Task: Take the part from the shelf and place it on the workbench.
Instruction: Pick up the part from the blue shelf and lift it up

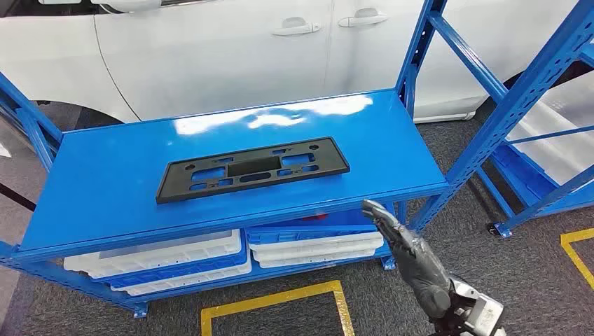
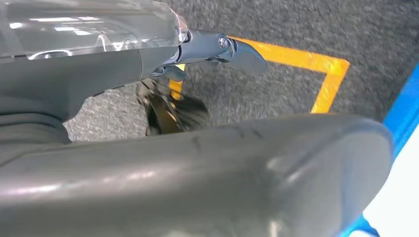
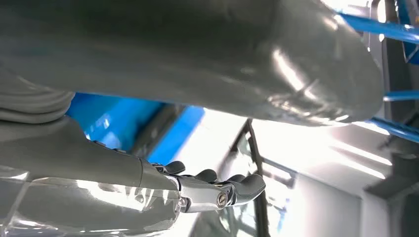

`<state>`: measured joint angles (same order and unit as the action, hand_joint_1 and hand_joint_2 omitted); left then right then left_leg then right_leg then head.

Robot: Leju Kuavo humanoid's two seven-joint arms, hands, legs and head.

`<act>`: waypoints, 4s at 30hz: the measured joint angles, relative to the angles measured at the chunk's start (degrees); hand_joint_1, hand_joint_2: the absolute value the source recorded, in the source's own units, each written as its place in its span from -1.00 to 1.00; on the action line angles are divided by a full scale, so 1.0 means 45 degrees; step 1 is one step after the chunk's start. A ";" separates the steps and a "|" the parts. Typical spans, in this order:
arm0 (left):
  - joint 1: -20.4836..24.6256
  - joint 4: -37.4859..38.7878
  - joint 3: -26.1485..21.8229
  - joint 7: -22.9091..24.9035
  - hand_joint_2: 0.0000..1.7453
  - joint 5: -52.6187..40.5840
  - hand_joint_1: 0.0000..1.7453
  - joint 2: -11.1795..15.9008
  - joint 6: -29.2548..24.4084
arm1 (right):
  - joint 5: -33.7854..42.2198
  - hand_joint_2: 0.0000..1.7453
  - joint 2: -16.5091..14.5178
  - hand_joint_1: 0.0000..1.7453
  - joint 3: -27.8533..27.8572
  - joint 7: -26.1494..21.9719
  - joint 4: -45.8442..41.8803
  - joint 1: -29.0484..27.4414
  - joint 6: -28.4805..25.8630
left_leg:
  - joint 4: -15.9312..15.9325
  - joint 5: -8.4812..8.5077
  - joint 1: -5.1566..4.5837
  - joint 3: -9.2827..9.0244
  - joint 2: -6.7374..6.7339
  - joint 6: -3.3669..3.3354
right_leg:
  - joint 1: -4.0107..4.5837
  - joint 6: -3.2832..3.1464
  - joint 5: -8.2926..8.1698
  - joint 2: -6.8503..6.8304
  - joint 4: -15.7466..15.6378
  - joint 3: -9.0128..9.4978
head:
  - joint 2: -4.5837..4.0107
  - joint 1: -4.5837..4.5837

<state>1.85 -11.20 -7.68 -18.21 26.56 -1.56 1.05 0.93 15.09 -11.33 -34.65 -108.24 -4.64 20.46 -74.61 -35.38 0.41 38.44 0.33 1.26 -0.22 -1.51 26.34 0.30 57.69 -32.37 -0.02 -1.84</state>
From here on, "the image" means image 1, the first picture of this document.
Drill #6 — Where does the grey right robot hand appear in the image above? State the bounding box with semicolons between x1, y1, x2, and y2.
361;199;459;322

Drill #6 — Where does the black plastic license plate bracket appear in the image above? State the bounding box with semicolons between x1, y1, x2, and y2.
155;136;351;205

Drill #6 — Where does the blue metal shelf rack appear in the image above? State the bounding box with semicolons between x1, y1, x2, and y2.
475;43;594;239
0;0;594;321

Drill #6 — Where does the yellow floor tape square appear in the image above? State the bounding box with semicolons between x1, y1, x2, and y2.
200;280;357;336
560;227;594;291

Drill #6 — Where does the white car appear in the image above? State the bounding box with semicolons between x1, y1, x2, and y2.
0;0;594;125

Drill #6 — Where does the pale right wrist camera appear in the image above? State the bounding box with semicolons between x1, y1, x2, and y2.
452;278;506;336

